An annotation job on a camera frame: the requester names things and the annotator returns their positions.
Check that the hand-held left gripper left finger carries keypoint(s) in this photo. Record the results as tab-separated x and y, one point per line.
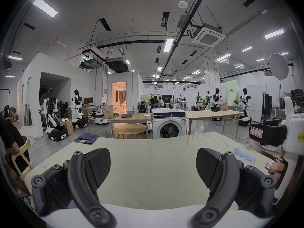
80	182

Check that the long wooden table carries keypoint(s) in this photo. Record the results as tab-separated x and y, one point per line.
211	114
133	116

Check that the folded blue jeans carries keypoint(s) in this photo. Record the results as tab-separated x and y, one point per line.
86	138

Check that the brown carton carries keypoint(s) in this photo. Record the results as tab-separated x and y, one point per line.
68	127

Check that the white washing machine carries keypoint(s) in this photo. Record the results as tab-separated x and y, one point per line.
168	125

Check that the round studio light on stand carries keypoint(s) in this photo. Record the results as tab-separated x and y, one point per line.
278	66

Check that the strip of pale blue clips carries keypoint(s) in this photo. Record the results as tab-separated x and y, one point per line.
245	155

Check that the wooden chair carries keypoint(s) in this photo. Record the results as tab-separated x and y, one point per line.
22	155

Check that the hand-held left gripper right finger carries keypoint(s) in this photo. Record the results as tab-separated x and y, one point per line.
225	182

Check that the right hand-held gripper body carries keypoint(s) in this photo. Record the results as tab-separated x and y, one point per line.
294	134

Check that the round wooden table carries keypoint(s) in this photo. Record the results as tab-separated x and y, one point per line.
129	129

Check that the small white folding table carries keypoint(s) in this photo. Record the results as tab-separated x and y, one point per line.
90	108

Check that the group of people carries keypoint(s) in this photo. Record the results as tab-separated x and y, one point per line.
156	101

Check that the black phone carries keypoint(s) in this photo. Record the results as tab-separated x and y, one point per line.
268	166

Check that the person's right hand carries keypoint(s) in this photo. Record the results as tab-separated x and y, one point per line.
277	166

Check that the white humanoid robot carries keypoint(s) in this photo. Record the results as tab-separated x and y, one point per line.
245	106
216	100
77	108

